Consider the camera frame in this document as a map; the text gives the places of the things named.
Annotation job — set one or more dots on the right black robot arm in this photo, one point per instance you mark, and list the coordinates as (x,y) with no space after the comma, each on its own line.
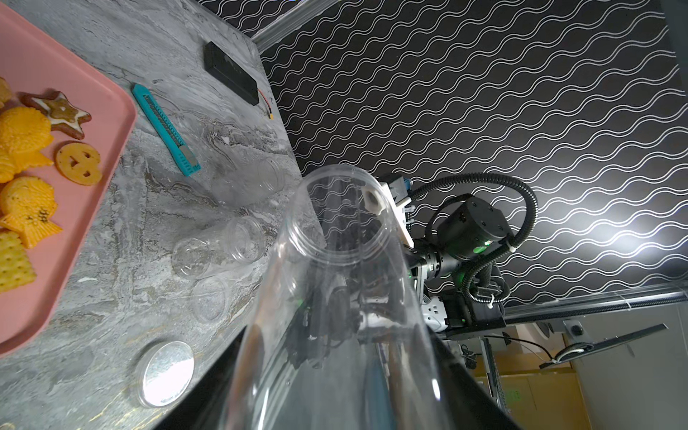
(453,265)

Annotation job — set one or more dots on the clear jar brown cookies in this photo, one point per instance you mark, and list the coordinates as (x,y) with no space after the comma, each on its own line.
(224,247)

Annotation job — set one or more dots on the orange ring cookie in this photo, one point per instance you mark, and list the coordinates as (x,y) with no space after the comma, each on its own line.
(79,163)

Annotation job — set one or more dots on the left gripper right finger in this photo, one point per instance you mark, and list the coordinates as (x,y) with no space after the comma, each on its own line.
(468,404)

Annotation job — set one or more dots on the teal utility knife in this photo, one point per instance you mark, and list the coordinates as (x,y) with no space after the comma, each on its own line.
(184,158)

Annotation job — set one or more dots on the clear jar orange cookies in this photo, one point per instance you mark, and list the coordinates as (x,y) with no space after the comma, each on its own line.
(337,340)

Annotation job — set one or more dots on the black battery pack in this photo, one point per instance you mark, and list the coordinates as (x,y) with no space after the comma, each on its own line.
(223,68)

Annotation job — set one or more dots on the pink plastic tray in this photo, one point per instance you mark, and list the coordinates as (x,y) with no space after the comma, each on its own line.
(33,62)

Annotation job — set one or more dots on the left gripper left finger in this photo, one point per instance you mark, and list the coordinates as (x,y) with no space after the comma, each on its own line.
(205,406)

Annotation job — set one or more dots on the brown bear cookie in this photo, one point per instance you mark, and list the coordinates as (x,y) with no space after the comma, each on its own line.
(63,116)

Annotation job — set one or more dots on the yellow heart cookie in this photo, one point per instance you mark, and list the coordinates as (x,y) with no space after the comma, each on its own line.
(25,132)

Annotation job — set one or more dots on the yellow square waffle cookie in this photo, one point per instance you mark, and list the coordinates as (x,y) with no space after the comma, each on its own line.
(16,269)

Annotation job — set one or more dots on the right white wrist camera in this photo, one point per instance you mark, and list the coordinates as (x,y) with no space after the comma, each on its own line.
(391,197)

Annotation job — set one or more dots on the orange fish cookie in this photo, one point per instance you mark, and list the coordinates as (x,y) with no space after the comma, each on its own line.
(28,205)

